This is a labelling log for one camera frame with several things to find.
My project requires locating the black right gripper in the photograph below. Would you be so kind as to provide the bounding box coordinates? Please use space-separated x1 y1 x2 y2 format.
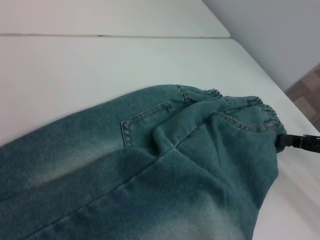
276 133 320 154

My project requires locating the blue denim shorts basketball print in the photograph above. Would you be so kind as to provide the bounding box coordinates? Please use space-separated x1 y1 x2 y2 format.
0 84 287 240

